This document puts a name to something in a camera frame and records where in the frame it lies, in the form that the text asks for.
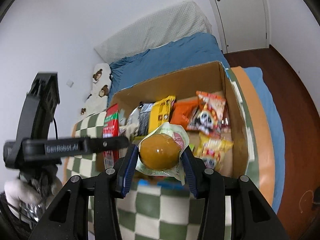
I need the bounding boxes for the orange red snack bag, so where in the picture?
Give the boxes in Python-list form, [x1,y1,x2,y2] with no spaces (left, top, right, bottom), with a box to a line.
[170,100,199,130]

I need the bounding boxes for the black grey snack bag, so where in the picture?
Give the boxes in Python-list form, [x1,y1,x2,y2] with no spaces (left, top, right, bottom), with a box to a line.
[126,102,154,136]

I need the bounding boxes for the cardboard milk box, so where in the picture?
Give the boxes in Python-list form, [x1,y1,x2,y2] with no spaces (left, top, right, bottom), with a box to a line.
[110,61,249,178]

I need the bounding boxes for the yellow chips packet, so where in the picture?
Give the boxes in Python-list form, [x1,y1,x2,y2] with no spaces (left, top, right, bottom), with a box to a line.
[194,133,233,171]

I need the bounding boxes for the large red snack packet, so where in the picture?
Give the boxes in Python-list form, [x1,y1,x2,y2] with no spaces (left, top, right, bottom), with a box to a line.
[103,104,119,169]

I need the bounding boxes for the packaged braised egg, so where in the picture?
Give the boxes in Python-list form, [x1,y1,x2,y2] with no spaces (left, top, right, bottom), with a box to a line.
[136,122,190,185]

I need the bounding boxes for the gloved left hand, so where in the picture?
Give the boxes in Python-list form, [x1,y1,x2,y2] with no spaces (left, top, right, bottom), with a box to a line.
[1,164,62,230]

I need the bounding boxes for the blue bed sheet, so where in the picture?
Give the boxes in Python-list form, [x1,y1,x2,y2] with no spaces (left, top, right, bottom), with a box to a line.
[109,33,285,211]

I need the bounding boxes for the bear print pillow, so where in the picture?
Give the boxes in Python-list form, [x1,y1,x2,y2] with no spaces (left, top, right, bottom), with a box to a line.
[80,63,112,118]

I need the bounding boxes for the yellow snack bag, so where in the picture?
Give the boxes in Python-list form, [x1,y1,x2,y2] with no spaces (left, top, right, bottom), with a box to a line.
[148,95,176,133]

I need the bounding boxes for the panda snack packet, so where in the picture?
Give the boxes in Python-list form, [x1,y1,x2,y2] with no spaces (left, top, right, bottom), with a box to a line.
[187,91,226,138]

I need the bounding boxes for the white door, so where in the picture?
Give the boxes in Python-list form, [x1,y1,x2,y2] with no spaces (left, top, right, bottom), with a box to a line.
[209,0,270,54]

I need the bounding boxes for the green white checkered mat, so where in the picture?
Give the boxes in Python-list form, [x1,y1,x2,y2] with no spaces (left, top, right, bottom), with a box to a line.
[63,67,261,240]

